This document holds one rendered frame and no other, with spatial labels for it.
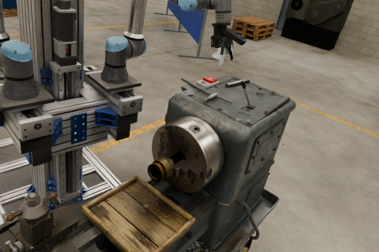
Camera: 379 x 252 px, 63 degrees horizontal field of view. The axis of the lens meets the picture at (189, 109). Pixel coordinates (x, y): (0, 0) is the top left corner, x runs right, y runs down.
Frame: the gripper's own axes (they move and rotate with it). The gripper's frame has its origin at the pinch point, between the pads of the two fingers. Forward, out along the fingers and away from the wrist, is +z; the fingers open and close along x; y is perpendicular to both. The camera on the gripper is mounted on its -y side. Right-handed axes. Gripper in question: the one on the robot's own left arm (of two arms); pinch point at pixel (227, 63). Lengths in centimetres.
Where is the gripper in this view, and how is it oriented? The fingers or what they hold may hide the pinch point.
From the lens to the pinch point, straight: 155.3
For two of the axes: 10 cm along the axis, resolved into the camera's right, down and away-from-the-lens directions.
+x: -4.9, 3.3, -8.1
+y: -8.7, -1.4, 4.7
